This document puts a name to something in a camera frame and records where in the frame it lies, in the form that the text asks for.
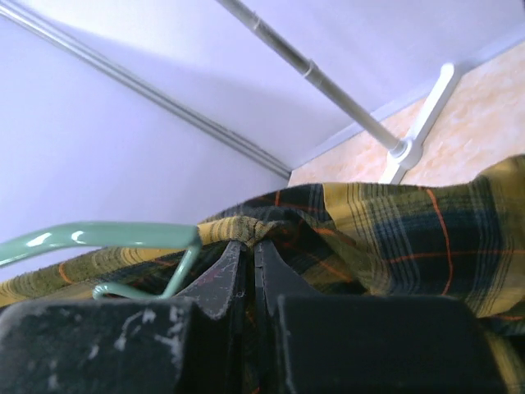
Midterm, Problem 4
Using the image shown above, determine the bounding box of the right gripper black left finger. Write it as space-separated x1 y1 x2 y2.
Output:
1 241 245 393

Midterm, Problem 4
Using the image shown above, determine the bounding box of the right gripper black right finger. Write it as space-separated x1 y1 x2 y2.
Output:
254 241 506 393

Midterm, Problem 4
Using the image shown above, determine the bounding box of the yellow black plaid shirt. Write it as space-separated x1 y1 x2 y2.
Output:
0 153 525 394

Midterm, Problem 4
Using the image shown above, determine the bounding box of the teal plastic hanger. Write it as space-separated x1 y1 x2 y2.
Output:
1 222 202 300

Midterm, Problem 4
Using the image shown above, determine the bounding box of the white rack foot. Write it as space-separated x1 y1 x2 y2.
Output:
379 62 461 184

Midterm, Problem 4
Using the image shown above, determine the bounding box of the metal clothes rack pole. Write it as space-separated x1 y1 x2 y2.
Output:
217 0 407 156

